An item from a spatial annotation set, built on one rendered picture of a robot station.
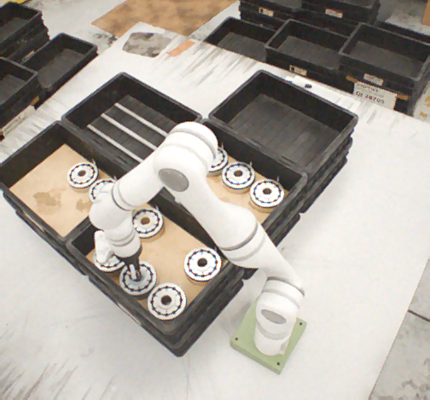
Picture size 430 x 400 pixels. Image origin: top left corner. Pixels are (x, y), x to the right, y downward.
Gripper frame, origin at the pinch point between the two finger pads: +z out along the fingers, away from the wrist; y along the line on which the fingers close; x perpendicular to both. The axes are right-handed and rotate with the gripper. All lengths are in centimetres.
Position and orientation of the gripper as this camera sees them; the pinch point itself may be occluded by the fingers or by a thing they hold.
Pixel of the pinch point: (136, 269)
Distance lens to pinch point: 133.3
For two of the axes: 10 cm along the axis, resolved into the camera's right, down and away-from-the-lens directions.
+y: -2.3, -7.7, 5.9
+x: -9.7, 2.2, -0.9
